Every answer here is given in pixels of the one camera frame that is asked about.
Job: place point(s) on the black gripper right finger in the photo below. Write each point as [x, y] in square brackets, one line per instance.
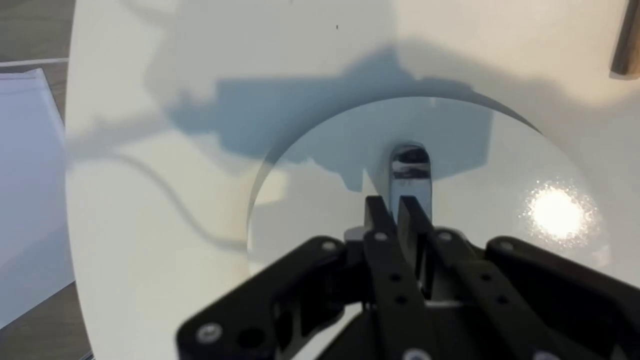
[546, 306]

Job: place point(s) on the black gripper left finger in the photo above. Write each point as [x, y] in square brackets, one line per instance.
[300, 306]

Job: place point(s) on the white round pot lid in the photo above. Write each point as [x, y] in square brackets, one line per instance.
[501, 180]

